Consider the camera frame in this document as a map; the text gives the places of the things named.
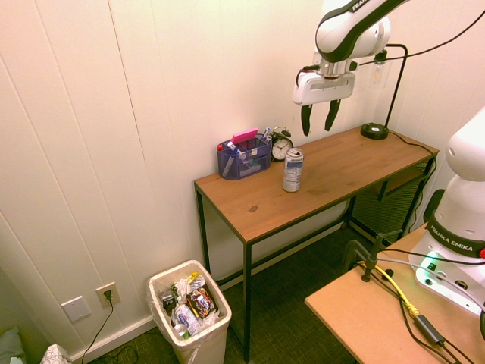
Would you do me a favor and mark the pink sticky note pad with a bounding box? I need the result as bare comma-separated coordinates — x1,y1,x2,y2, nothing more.
231,127,260,144

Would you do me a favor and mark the black cable along robot arm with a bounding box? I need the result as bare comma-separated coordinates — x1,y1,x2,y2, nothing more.
357,10,485,67

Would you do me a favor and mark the white blue drink can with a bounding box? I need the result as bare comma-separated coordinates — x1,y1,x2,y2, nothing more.
282,147,305,193

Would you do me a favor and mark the wooden desk with black frame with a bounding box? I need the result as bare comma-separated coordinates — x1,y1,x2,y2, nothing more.
193,125,440,364

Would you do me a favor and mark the white blank wall plate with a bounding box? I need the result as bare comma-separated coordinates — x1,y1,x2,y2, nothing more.
61,295,92,323

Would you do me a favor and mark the grey cable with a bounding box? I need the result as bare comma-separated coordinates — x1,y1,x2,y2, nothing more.
377,256,485,310

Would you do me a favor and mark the black cable adapter box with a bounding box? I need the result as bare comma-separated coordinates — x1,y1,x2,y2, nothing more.
414,313,447,347

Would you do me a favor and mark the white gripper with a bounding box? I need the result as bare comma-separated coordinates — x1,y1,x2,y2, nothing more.
292,70,357,137

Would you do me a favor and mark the crushed white plastic bottle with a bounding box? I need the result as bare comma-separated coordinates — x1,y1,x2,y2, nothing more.
171,303,202,337

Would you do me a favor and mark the beige wall power outlet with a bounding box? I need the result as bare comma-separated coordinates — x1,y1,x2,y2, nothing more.
95,281,122,309

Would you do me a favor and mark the clear plastic bin liner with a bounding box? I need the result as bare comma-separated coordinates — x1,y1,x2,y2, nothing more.
146,265,224,364

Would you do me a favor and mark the brown snack wrapper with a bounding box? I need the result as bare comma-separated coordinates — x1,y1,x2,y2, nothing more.
185,287,217,319

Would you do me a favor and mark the black metal clamp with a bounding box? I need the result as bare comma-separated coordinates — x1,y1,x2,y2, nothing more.
342,230,403,284

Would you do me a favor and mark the black lamp power cord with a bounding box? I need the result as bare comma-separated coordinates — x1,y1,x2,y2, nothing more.
387,130,438,231

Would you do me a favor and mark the patterned tissue box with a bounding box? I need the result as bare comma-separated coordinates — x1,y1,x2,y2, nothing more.
39,343,74,364

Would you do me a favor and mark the light wooden robot base table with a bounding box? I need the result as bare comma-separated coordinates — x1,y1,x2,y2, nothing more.
304,222,485,364

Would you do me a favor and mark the yellow network cable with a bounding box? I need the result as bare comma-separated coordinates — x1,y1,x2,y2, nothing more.
355,260,422,316

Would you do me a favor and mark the black twin-bell alarm clock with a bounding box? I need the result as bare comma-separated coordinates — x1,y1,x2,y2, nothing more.
270,126,295,162

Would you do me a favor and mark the blue mesh desk organizer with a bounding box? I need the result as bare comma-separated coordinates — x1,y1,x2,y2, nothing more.
217,133,274,180

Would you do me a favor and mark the beige plastic trash bin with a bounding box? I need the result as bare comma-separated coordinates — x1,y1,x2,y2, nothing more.
146,259,233,364

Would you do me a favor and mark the black power cord with plug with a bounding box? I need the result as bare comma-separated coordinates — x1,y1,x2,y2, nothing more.
80,290,115,364

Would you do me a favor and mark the black desk lamp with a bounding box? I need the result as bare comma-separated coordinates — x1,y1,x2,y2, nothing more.
359,43,409,141

